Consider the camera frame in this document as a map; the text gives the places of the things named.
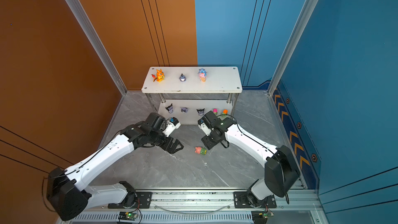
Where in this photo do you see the purple bat toy figure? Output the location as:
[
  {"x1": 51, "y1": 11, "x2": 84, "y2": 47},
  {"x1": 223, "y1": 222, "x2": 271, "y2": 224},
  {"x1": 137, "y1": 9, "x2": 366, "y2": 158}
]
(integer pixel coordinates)
[{"x1": 181, "y1": 107, "x2": 189, "y2": 113}]

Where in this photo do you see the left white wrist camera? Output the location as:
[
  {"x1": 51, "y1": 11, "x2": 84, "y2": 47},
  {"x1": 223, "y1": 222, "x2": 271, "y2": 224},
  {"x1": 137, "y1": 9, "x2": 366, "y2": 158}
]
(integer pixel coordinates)
[{"x1": 163, "y1": 117, "x2": 181, "y2": 137}]

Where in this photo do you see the right aluminium corner post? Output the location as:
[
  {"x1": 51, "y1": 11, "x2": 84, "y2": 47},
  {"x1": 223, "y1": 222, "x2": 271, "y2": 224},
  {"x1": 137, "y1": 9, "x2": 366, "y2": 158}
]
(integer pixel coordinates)
[{"x1": 267, "y1": 0, "x2": 319, "y2": 96}]

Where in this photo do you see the blue grey eeyore toy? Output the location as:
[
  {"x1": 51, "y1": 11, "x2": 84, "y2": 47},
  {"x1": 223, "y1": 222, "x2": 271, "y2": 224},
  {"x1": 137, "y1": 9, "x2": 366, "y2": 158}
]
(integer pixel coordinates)
[{"x1": 179, "y1": 74, "x2": 186, "y2": 82}]

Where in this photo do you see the left green circuit board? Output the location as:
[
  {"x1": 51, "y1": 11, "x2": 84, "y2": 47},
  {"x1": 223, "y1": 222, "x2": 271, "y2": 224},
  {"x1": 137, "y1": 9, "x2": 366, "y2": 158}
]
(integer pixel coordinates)
[{"x1": 117, "y1": 212, "x2": 140, "y2": 224}]

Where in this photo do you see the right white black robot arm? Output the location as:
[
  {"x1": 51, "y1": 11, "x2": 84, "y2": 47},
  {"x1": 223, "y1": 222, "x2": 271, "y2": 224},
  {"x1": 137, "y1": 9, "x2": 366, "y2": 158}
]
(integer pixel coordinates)
[{"x1": 198, "y1": 111, "x2": 301, "y2": 208}]

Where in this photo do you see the ice cream cone toy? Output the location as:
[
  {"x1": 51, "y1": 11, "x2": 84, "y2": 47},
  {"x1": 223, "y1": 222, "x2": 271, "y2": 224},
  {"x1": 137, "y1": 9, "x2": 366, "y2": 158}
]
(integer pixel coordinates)
[{"x1": 198, "y1": 68, "x2": 207, "y2": 83}]

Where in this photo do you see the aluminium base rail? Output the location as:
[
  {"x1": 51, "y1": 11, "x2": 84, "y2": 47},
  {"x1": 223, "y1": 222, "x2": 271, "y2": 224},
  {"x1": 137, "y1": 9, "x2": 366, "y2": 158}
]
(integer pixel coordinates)
[{"x1": 69, "y1": 188, "x2": 328, "y2": 224}]

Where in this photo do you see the right circuit board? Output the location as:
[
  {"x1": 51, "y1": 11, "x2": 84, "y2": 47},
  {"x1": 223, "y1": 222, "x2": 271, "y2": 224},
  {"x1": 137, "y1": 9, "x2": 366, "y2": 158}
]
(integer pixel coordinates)
[{"x1": 251, "y1": 211, "x2": 274, "y2": 224}]

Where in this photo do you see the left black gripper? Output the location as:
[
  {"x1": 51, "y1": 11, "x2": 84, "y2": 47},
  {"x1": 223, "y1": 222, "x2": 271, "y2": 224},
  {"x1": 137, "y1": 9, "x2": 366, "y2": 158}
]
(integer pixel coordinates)
[{"x1": 150, "y1": 130, "x2": 186, "y2": 153}]

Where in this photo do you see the pink pig green toy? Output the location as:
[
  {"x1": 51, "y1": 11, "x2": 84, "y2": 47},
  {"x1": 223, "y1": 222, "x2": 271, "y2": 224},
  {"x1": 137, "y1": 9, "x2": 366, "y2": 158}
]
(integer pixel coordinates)
[{"x1": 195, "y1": 147, "x2": 207, "y2": 155}]

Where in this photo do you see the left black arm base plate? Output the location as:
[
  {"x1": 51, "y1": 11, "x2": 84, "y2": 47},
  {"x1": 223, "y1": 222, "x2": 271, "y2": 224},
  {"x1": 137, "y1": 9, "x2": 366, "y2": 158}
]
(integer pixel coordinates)
[{"x1": 107, "y1": 192, "x2": 152, "y2": 209}]

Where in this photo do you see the left aluminium corner post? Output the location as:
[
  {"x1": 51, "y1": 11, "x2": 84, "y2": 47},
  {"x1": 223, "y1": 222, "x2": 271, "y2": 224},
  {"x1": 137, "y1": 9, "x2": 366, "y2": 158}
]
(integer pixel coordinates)
[{"x1": 65, "y1": 0, "x2": 127, "y2": 96}]

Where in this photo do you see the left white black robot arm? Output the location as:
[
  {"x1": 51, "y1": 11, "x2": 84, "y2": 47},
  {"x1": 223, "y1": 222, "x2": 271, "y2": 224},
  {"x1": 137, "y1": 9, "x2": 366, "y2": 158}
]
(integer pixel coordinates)
[{"x1": 46, "y1": 113, "x2": 183, "y2": 221}]

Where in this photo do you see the white two-tier metal shelf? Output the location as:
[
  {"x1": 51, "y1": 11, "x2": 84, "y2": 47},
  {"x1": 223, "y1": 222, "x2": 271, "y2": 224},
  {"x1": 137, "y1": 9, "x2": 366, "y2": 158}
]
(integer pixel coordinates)
[{"x1": 142, "y1": 66, "x2": 243, "y2": 125}]

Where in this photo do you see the orange fox toy figure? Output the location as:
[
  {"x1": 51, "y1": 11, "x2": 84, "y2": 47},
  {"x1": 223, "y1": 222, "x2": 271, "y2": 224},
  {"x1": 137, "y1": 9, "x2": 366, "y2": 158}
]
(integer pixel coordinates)
[{"x1": 152, "y1": 69, "x2": 165, "y2": 82}]

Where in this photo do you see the aluminium corner post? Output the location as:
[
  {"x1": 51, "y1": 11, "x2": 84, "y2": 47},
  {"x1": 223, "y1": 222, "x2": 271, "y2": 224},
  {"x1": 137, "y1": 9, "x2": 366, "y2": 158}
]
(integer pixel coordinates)
[
  {"x1": 65, "y1": 0, "x2": 127, "y2": 96},
  {"x1": 267, "y1": 0, "x2": 319, "y2": 96}
]

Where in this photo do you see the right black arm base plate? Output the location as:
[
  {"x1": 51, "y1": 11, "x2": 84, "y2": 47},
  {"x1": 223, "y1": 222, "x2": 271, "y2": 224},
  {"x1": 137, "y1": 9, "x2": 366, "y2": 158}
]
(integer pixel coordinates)
[{"x1": 233, "y1": 191, "x2": 277, "y2": 208}]

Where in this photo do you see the grey purple kuromi toy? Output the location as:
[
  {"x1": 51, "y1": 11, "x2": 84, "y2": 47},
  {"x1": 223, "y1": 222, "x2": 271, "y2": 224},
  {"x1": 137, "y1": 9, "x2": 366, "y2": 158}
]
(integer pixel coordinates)
[{"x1": 197, "y1": 108, "x2": 205, "y2": 117}]

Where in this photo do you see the black white kuromi toy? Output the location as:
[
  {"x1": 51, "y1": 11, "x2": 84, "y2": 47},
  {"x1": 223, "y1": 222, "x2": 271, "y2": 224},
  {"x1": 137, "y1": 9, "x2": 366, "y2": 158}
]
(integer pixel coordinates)
[{"x1": 165, "y1": 104, "x2": 174, "y2": 114}]

